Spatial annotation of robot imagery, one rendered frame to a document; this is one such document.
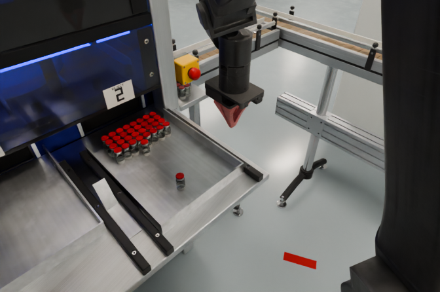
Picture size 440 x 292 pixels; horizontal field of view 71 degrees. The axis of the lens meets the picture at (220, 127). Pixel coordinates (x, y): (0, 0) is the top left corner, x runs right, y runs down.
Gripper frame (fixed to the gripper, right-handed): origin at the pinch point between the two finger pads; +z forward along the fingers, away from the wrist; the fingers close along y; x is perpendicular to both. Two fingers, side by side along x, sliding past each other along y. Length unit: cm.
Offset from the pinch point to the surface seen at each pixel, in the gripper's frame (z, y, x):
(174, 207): 19.9, 4.1, 14.3
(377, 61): 16, 2, -82
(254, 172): 18.3, -2.2, -6.3
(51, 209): 19.9, 23.3, 35.4
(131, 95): 8.5, 35.7, 4.5
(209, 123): 111, 106, -85
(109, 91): 4.7, 35.7, 10.4
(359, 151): 62, -4, -84
